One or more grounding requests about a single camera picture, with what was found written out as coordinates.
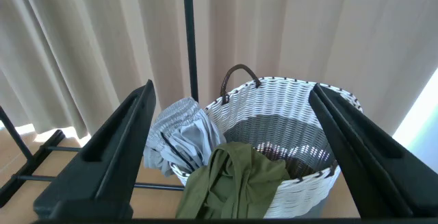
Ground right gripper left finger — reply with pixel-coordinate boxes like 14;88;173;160
33;79;157;219

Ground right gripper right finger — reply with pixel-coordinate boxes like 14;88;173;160
308;82;438;219

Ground green sleeveless shirt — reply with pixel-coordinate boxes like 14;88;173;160
175;141;291;219

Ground white laundry basket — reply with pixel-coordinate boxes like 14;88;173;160
170;64;363;219

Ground black clothes rack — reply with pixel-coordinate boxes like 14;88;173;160
0;0;200;208

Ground pale grey shorts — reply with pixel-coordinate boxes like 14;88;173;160
142;97;227;178

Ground beige curtain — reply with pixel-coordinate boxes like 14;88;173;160
0;0;438;140

